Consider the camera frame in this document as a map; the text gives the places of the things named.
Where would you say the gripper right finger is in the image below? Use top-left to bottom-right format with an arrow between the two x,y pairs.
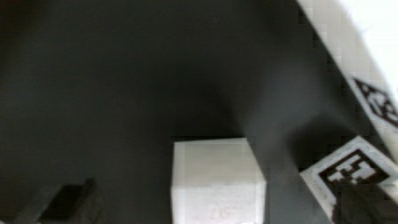
333,181 -> 398,224

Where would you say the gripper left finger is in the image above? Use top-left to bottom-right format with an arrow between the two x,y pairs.
11,179 -> 104,224

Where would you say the white chair leg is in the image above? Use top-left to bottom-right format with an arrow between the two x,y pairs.
171,138 -> 267,224

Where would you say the white chair leg cube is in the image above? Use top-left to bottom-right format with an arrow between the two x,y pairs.
301,136 -> 398,218

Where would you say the white long side rail front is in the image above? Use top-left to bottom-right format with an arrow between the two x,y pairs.
297,0 -> 398,161

